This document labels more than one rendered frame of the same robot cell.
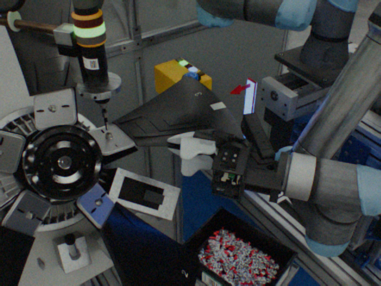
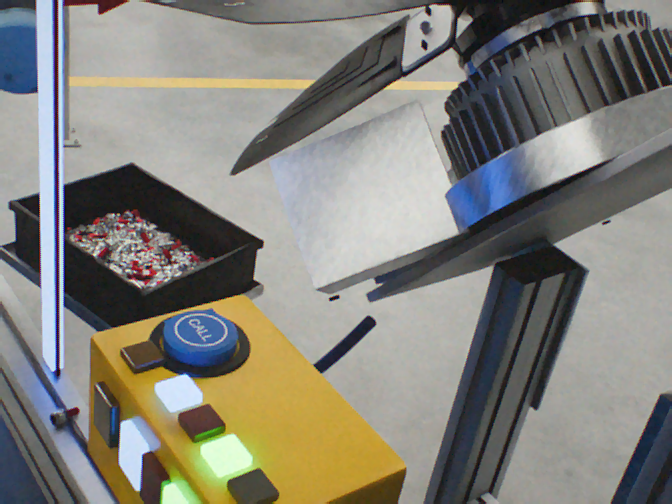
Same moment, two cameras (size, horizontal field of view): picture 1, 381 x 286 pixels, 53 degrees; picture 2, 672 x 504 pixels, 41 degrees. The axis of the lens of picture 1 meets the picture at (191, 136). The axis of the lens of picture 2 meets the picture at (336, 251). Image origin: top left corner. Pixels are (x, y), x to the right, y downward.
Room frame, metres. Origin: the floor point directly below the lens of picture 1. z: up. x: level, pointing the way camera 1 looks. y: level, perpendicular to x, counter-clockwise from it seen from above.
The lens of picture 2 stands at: (1.34, 0.03, 1.38)
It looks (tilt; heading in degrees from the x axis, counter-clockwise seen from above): 31 degrees down; 174
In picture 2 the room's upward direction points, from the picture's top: 11 degrees clockwise
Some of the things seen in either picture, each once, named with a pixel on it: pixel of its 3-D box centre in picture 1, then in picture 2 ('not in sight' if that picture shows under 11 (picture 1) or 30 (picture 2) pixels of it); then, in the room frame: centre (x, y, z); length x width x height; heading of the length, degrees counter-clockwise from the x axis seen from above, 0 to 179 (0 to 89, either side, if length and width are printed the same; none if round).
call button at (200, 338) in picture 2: (191, 77); (200, 339); (0.95, 0.00, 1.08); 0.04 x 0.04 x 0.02
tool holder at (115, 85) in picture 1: (89, 60); not in sight; (0.54, 0.16, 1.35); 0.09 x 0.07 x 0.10; 71
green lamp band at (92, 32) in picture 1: (89, 27); not in sight; (0.53, 0.15, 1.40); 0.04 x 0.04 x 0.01
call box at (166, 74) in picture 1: (182, 86); (231, 465); (0.98, 0.03, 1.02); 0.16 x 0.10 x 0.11; 36
